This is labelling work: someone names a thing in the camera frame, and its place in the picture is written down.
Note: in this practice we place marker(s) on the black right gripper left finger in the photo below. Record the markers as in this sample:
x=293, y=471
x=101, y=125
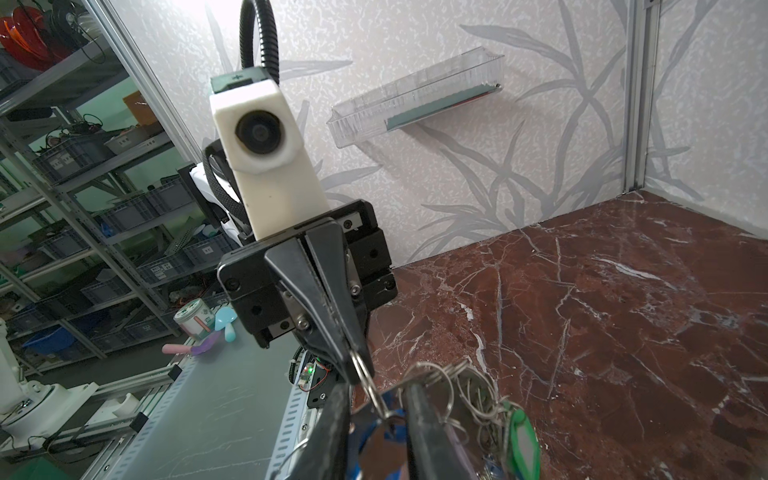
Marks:
x=325, y=455

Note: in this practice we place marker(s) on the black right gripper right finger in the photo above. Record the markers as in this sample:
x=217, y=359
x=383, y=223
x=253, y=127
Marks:
x=430, y=453

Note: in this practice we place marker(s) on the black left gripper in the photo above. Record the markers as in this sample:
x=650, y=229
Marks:
x=322, y=277

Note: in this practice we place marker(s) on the steel key ring disc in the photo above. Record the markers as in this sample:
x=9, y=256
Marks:
x=469, y=405

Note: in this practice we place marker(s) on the green circuit board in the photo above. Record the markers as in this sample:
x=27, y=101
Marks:
x=312, y=374

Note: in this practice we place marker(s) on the green key tag lower right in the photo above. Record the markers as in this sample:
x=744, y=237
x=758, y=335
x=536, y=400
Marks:
x=523, y=453

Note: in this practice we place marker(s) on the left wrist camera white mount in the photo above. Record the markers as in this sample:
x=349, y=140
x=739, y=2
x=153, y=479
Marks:
x=265, y=150

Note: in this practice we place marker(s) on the clear plastic wall tray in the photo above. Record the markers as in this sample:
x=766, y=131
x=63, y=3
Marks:
x=427, y=92

